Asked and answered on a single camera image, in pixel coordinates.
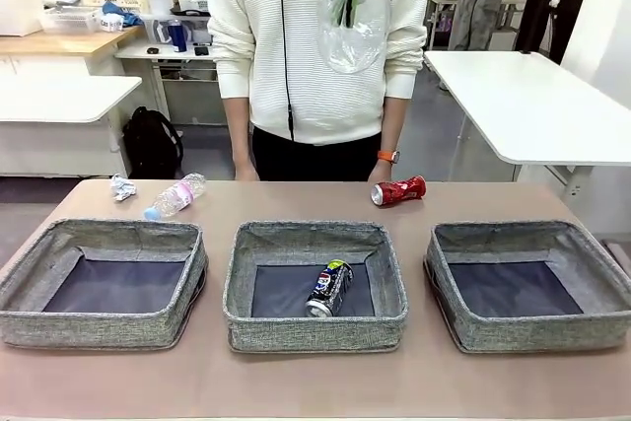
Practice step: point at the clear plastic cup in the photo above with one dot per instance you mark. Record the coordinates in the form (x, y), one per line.
(352, 41)

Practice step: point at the crushed red soda can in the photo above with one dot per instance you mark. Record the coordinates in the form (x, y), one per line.
(401, 190)

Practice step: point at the clear plastic water bottle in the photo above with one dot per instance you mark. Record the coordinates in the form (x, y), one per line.
(175, 196)

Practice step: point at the black Pepsi can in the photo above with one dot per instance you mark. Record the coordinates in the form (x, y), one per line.
(329, 289)

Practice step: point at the person's left forearm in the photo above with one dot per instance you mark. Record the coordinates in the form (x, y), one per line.
(389, 122)

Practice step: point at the person's left hand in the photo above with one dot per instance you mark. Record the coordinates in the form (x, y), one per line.
(379, 172)

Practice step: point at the person's right hand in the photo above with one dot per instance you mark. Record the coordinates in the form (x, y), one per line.
(246, 173)

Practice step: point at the person's white knit sweater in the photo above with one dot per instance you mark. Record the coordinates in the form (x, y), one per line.
(276, 46)

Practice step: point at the black phone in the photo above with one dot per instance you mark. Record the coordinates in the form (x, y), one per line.
(199, 50)

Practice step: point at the blue drink bottle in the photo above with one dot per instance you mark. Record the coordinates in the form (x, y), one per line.
(178, 36)

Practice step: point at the white paper roll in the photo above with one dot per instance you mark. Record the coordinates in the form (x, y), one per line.
(159, 2)

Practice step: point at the clear bin with blue label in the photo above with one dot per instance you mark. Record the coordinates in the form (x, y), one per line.
(158, 29)

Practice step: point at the person's black trousers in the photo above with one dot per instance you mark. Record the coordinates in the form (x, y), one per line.
(320, 160)

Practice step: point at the orange smartwatch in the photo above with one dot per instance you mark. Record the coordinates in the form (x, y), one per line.
(388, 156)

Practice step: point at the white background desk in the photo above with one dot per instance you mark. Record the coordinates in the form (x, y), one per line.
(162, 61)

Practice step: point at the large white table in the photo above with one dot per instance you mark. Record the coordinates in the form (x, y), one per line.
(532, 105)

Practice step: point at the blue cloth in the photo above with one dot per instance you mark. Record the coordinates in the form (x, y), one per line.
(123, 12)

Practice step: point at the small white labelled box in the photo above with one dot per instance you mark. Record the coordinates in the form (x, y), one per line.
(111, 23)

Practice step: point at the white plastic mesh basket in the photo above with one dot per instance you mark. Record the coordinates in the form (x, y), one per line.
(71, 19)

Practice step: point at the wooden workbench top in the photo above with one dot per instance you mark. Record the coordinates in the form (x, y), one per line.
(64, 44)

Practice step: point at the crumpled paper ball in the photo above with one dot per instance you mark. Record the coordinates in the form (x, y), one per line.
(123, 188)

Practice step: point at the white desk with drawers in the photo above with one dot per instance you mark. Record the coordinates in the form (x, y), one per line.
(59, 110)

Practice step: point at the white storage box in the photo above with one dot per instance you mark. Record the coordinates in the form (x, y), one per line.
(19, 4)

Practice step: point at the grey fabric basket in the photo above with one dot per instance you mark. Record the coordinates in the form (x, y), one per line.
(98, 327)
(315, 334)
(532, 334)

